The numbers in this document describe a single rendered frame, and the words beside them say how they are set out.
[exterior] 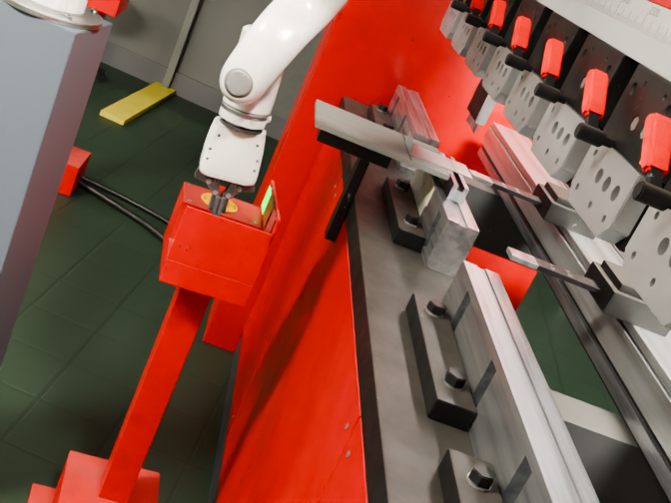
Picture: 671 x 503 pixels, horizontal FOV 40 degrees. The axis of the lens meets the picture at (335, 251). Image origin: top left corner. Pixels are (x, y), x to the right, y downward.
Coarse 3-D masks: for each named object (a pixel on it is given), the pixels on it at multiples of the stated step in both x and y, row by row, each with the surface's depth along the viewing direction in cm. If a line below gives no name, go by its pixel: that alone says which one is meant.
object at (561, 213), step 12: (480, 180) 176; (492, 180) 178; (516, 192) 178; (540, 192) 181; (552, 192) 178; (564, 192) 180; (540, 204) 178; (552, 204) 174; (564, 204) 175; (552, 216) 175; (564, 216) 175; (576, 216) 175; (564, 228) 176; (576, 228) 176; (588, 228) 176
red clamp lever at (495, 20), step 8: (496, 0) 158; (496, 8) 156; (504, 8) 157; (496, 16) 156; (504, 16) 157; (488, 24) 156; (496, 24) 155; (488, 32) 154; (496, 32) 155; (488, 40) 154; (496, 40) 154
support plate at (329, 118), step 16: (320, 112) 173; (336, 112) 178; (320, 128) 166; (336, 128) 167; (352, 128) 172; (368, 128) 177; (384, 128) 183; (368, 144) 167; (384, 144) 171; (400, 144) 176; (416, 144) 182; (400, 160) 168; (416, 160) 170; (448, 176) 169
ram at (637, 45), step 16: (544, 0) 144; (560, 0) 137; (576, 0) 130; (656, 0) 103; (576, 16) 127; (592, 16) 121; (608, 16) 115; (592, 32) 119; (608, 32) 113; (624, 32) 108; (640, 32) 104; (624, 48) 107; (640, 48) 102; (656, 48) 98; (656, 64) 97
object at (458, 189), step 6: (450, 174) 171; (456, 174) 175; (450, 180) 169; (456, 180) 173; (462, 180) 171; (444, 186) 171; (450, 186) 167; (456, 186) 166; (462, 186) 168; (444, 192) 170; (450, 192) 166; (456, 192) 166; (462, 192) 166; (450, 198) 167; (456, 198) 167; (462, 198) 167
